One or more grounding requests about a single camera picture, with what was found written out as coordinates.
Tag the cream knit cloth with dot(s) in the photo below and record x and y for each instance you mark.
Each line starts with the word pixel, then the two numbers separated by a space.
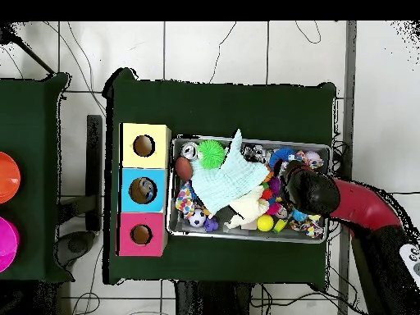
pixel 249 205

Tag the plain wooden cube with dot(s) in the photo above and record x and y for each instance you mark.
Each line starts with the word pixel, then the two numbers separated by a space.
pixel 250 225

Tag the blue spiky rubber ball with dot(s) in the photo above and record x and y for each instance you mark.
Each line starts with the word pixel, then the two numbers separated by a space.
pixel 279 155

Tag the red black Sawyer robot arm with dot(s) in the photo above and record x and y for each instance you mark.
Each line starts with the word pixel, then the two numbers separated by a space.
pixel 361 206

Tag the wooden box with three holes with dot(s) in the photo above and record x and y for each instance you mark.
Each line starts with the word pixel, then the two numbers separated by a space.
pixel 157 157

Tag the shallow clear mesh bin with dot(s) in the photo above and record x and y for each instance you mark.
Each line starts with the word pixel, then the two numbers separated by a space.
pixel 210 234

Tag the mint green knit cloth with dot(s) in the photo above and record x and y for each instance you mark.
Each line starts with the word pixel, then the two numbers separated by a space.
pixel 226 183

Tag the green spiky rubber ball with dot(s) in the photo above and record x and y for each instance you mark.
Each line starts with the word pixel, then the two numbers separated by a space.
pixel 211 153

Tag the small brown football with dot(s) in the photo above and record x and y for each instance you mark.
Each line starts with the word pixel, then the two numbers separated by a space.
pixel 183 169

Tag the plain silver can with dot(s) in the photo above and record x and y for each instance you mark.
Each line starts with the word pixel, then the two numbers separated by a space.
pixel 189 151

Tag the colourful dotted cloth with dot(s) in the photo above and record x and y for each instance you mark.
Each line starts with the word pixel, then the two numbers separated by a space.
pixel 183 200

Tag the small black white soccer ball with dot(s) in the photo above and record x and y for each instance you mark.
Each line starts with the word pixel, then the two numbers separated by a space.
pixel 197 218

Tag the black printed can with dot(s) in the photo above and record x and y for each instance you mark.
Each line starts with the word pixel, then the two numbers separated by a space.
pixel 252 153

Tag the dark green tablecloth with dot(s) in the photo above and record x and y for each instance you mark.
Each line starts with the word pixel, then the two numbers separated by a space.
pixel 229 108
pixel 32 115

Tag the globe print ball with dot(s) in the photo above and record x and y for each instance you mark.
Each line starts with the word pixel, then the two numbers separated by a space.
pixel 298 216

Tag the black upright panel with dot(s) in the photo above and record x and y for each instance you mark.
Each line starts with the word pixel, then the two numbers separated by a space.
pixel 94 164

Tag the orange bowl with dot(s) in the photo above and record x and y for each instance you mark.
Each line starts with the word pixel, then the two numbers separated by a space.
pixel 8 177

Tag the pink bowl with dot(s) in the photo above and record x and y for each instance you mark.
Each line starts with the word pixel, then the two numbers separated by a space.
pixel 8 244

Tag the black tripod pole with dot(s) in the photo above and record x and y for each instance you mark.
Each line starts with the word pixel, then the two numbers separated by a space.
pixel 7 34

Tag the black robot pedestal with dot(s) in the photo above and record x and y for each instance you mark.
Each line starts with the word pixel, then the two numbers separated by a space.
pixel 213 302

